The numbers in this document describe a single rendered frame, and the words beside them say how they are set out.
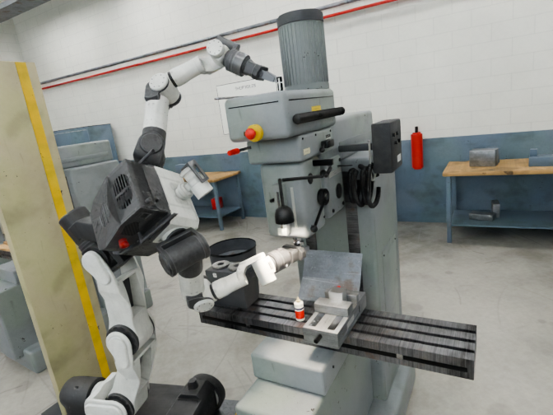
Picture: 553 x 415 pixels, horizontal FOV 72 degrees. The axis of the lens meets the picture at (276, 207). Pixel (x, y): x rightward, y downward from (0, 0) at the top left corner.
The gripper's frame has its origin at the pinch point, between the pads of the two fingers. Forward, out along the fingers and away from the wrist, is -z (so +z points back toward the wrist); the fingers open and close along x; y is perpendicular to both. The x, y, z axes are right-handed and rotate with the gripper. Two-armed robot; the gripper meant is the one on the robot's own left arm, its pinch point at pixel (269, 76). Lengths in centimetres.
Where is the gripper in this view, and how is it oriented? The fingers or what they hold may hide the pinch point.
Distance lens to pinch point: 158.4
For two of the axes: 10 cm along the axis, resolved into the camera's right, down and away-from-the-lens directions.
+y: 3.7, -8.6, -3.6
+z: -8.9, -4.4, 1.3
